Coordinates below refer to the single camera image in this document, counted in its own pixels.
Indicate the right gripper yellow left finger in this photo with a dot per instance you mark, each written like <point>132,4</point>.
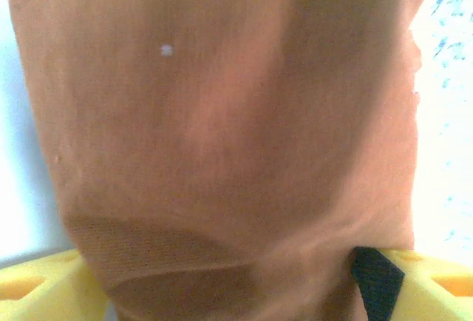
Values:
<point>40,287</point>

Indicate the brown long pants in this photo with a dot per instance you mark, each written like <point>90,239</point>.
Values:
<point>221,121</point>

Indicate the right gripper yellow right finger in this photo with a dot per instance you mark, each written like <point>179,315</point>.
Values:
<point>421,287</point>

